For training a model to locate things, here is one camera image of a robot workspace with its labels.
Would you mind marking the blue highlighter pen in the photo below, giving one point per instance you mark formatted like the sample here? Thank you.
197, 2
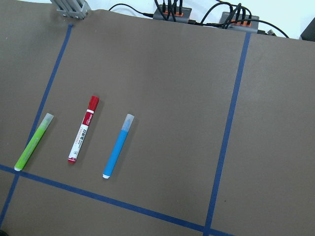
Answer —
108, 170

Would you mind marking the white marker red cap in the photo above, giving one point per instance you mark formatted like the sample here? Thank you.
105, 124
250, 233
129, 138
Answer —
93, 103

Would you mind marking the green highlighter pen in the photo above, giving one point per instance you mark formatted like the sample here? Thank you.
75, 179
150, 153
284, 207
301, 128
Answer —
23, 159

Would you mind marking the brown paper table mat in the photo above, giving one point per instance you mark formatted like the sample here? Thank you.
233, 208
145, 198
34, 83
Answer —
222, 142

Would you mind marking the orange black usb hub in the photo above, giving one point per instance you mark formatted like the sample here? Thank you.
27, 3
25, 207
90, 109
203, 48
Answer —
173, 11
239, 18

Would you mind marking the black box with label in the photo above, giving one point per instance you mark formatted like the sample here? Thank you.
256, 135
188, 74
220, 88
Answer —
309, 32

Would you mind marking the aluminium frame post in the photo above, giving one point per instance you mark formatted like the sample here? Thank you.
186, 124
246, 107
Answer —
77, 9

